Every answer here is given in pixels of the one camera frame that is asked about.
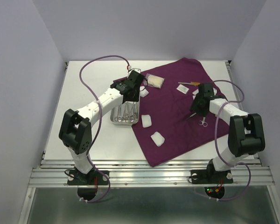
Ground white gauze pad top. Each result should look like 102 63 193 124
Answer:
140 86 149 97

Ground white gauze pad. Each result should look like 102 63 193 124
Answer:
141 115 152 128
151 132 165 147
140 86 149 97

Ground steel scissors pair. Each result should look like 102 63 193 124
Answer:
133 102 139 117
198 117 208 127

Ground stainless steel tray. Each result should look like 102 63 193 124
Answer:
110 101 140 126

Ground steel hemostat long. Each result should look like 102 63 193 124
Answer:
121 105 129 122

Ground steel hemostat bottom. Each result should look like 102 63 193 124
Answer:
129 104 135 122

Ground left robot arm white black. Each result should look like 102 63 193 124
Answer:
59 69 145 185

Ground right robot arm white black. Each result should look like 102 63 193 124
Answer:
188 83 266 184

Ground purple surgical cloth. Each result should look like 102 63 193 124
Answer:
132 58 230 167

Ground scalpel blade orange packet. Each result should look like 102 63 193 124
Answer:
178 82 200 86

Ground bagged beige bandage roll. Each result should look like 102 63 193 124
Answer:
146 73 165 89

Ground small clear bagged packet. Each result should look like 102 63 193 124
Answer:
176 84 189 94

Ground white gauze pad middle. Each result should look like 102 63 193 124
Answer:
141 115 152 128

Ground white gauze pad bottom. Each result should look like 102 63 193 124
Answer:
151 132 165 147

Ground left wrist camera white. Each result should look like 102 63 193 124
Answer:
131 68 141 73

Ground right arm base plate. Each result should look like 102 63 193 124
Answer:
188 169 233 185

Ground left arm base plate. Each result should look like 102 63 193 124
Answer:
64 169 108 186

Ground aluminium front rail frame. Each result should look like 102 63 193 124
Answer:
28 159 275 188

